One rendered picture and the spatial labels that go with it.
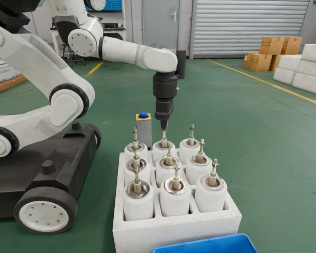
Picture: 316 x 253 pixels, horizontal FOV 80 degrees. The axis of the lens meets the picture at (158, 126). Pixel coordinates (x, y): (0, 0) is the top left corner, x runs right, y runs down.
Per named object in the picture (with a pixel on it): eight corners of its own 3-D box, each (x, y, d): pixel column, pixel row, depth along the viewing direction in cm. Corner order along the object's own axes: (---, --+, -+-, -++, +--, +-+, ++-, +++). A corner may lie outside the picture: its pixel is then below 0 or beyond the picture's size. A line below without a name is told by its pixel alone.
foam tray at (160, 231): (118, 266, 61) (112, 231, 53) (123, 181, 95) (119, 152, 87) (231, 250, 65) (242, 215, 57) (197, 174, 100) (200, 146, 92)
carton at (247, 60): (255, 66, 414) (258, 51, 401) (261, 68, 393) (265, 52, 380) (242, 66, 413) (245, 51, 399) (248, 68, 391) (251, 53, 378)
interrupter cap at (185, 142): (194, 150, 76) (194, 149, 76) (178, 145, 80) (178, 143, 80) (202, 143, 82) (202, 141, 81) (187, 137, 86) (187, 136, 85)
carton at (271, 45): (280, 54, 350) (285, 36, 336) (268, 54, 347) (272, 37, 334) (269, 53, 376) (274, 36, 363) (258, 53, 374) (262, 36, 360)
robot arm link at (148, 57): (175, 74, 61) (133, 67, 59) (171, 69, 69) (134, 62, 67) (179, 53, 58) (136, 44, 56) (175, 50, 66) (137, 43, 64)
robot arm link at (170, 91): (157, 107, 79) (157, 78, 74) (179, 109, 77) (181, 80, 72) (148, 119, 68) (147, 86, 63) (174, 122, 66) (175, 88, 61)
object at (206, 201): (202, 237, 62) (209, 198, 54) (186, 215, 70) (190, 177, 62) (224, 226, 66) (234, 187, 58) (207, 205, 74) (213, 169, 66)
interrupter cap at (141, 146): (147, 144, 80) (147, 143, 80) (141, 154, 74) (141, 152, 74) (131, 142, 82) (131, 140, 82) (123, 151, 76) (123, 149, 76)
